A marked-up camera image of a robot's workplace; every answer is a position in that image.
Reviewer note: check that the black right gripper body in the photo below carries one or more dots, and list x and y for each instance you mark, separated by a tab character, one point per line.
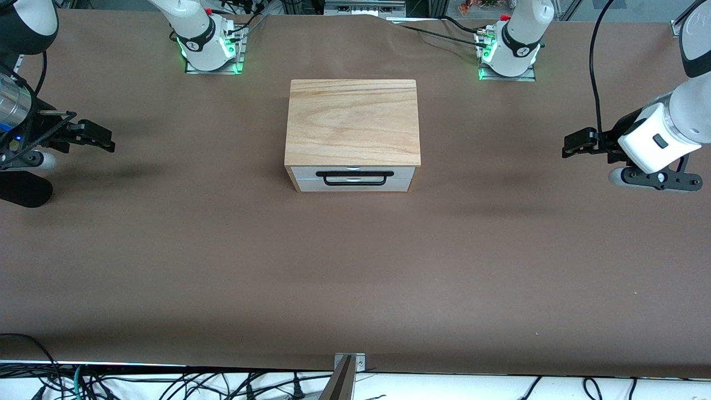
49	136

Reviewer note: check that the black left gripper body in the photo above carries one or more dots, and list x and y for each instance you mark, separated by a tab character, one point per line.
623	129

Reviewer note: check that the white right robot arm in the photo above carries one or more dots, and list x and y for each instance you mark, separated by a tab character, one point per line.
194	33

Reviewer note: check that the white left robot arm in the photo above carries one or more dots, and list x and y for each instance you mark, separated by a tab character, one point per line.
689	111

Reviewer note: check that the light wooden drawer cabinet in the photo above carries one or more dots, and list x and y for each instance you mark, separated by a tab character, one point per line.
353	122

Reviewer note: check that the silver metal rack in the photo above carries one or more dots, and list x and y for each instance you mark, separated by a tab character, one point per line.
364	8

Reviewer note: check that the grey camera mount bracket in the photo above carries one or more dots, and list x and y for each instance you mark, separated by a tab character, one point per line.
341	383

